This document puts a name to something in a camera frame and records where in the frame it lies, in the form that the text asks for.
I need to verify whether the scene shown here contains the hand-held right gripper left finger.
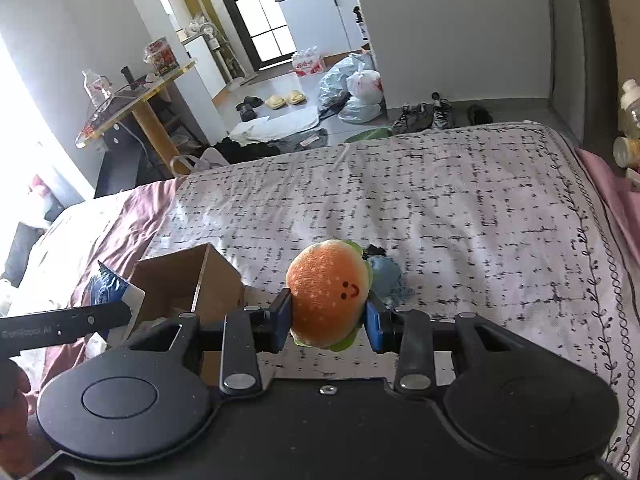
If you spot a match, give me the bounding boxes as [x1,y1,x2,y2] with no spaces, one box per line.
[125,287,295,395]

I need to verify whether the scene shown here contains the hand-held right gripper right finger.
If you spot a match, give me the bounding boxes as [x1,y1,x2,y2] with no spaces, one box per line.
[364,299,536,392]

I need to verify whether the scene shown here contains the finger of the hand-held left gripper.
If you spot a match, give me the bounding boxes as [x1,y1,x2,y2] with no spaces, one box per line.
[0,302,134,359]

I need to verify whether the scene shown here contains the grey-blue plush mouse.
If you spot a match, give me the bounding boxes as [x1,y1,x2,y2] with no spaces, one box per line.
[362,244,414,307]

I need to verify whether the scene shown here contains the blue printed packet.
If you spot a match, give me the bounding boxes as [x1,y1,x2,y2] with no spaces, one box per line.
[89,260,146,337]

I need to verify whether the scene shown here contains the burger plush toy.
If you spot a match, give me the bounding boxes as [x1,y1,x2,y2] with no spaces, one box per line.
[285,239,374,351]

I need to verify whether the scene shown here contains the brown cardboard box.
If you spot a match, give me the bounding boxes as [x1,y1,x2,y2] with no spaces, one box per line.
[107,243,246,387]

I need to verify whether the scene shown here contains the person's left hand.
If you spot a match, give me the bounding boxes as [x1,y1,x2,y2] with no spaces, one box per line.
[0,362,51,466]

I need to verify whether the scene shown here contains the white duvet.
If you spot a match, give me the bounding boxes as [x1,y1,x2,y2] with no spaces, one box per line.
[5,200,132,376]

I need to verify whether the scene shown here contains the white black-patterned blanket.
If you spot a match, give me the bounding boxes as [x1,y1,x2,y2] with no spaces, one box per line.
[142,120,640,477]

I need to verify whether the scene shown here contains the black low cabinet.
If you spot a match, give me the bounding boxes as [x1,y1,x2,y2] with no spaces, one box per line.
[93,105,212,199]

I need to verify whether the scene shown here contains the black clothes pile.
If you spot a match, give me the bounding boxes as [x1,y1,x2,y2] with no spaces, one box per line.
[214,137,281,164]

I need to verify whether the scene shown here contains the white tote bag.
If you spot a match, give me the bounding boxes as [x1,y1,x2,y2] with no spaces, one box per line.
[169,147,231,176]

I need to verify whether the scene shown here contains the grey cloth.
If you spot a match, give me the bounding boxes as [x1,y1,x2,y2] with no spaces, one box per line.
[269,127,331,154]

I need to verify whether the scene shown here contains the white floor mat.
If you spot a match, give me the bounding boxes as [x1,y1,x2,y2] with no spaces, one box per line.
[229,106,321,142]

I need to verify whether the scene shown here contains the clear plastic bag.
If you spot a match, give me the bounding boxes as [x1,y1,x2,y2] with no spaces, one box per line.
[337,97,389,124]

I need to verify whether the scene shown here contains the gold-edged round table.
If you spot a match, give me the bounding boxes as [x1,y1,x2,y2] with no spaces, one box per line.
[75,58,199,177]

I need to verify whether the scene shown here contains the clear water bottle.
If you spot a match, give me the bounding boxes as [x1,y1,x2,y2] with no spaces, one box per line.
[82,68,112,107]

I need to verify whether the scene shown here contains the white plastic bag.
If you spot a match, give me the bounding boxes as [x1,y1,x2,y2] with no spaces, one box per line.
[346,69,386,106]

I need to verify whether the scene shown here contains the grey-blue plastic bag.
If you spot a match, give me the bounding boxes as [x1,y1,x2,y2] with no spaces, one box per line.
[318,52,376,109]

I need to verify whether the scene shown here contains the pack of water bottles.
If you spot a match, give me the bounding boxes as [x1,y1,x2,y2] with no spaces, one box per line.
[291,45,327,77]

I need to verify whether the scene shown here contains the small white cabinet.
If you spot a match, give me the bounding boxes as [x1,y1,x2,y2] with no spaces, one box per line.
[182,35,234,102]

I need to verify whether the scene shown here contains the red printed snack bag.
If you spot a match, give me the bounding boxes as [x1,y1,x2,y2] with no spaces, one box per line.
[144,35,182,77]

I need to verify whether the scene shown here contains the black spray bottle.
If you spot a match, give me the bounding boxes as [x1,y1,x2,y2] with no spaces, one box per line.
[352,5,371,42]

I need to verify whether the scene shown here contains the white kitchen cabinet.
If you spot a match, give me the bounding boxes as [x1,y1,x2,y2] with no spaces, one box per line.
[277,0,372,59]

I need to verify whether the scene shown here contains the white desk fan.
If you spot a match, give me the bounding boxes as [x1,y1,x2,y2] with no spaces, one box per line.
[178,12,221,44]

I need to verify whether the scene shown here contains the black-framed glass door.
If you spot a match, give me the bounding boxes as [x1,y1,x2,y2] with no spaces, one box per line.
[205,0,299,69]

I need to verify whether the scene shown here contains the clear plastic baby bottle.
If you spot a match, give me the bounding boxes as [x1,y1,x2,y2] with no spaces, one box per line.
[618,78,640,139]

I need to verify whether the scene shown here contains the black upright panel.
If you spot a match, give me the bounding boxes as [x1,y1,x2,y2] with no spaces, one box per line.
[545,0,627,147]

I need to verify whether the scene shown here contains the brown board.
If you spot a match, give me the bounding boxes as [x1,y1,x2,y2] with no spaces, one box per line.
[597,0,640,87]

